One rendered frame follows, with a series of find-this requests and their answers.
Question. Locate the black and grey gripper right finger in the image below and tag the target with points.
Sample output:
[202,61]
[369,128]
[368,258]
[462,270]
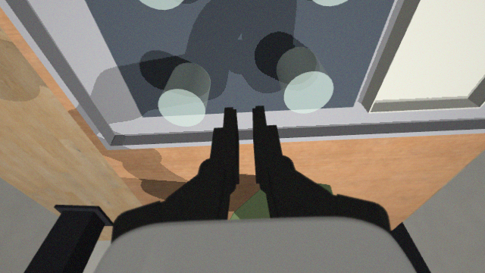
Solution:
[291,194]

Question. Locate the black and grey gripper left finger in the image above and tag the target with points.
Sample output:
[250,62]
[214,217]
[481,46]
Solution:
[206,197]

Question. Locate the clear glass jar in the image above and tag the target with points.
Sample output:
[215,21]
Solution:
[184,99]
[305,85]
[329,2]
[162,4]

